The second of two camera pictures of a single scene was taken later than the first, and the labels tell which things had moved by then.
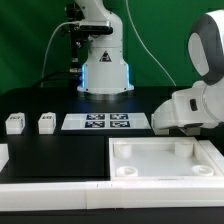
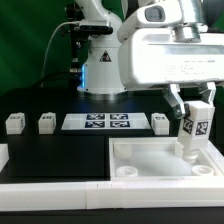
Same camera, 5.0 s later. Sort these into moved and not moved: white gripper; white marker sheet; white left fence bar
Moved: white gripper
Not moved: white marker sheet; white left fence bar
